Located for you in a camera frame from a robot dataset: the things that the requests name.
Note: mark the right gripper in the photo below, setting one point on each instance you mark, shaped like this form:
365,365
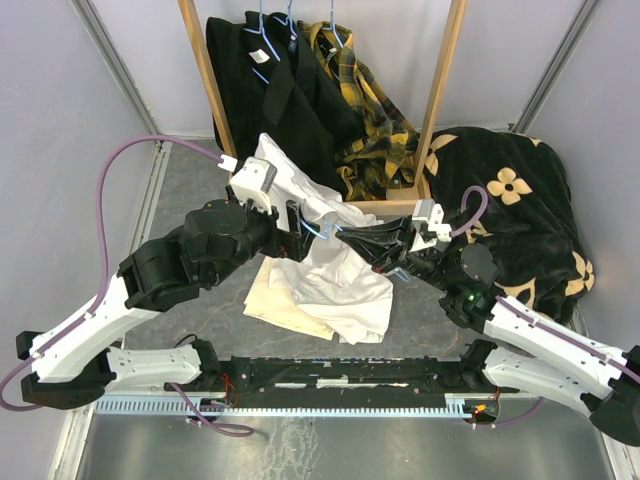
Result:
383,241

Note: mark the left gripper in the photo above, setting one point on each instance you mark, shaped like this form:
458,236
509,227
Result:
296,241

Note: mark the blue wire hanger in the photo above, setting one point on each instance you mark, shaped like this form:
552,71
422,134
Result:
325,234

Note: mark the white shirt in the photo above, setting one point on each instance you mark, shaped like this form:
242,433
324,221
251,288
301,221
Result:
333,283

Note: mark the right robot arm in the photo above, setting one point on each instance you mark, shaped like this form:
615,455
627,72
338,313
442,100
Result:
532,353

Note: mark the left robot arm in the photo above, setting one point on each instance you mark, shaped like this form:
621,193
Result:
77,363

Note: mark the yellow plaid shirt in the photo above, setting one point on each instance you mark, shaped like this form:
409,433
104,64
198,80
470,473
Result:
382,157

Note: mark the black hanging shirt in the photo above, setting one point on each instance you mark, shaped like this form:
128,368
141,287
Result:
303,112

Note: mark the blue hanger in plaid shirt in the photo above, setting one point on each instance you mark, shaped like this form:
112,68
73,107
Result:
336,25

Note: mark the blue hanger in black shirt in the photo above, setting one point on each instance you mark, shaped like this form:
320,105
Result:
270,39

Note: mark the cream folded cloth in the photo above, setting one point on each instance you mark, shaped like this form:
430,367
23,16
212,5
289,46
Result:
275,306

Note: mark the black floral blanket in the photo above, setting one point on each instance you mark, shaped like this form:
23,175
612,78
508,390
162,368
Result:
511,193

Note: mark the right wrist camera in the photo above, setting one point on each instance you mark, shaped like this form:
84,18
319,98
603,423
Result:
428,223

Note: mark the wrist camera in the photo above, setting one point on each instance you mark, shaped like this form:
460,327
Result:
428,223
251,185

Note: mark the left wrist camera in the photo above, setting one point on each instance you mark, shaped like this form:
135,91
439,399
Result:
251,185

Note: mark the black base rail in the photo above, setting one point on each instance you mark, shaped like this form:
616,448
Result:
272,383

